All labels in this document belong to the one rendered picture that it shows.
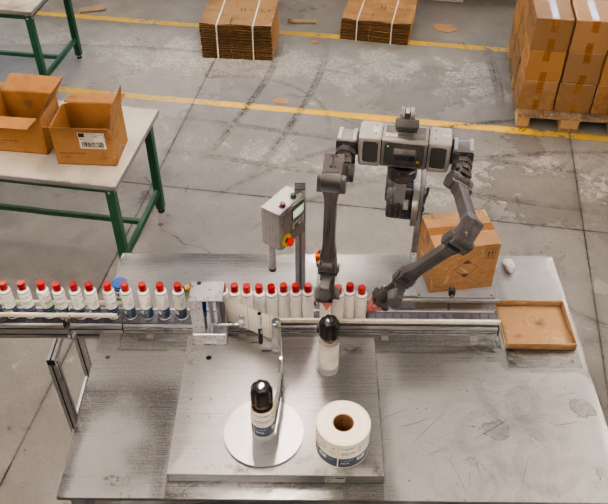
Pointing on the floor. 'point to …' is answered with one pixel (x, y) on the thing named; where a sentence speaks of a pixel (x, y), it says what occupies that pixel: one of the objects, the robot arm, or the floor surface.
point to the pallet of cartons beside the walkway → (574, 61)
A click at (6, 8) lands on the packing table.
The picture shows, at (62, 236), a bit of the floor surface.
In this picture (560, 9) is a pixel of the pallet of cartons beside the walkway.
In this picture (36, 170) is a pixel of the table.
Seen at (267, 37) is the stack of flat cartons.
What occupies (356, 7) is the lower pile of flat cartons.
